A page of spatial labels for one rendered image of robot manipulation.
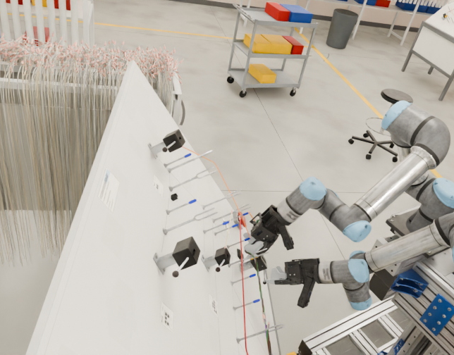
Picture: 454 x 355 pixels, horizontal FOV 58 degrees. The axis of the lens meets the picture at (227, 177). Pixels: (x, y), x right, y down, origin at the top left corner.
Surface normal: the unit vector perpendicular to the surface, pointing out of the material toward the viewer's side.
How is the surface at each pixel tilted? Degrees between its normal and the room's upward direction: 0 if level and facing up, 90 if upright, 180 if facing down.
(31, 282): 0
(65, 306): 54
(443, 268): 0
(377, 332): 0
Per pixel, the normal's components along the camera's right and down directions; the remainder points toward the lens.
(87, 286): 0.89, -0.39
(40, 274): 0.17, -0.80
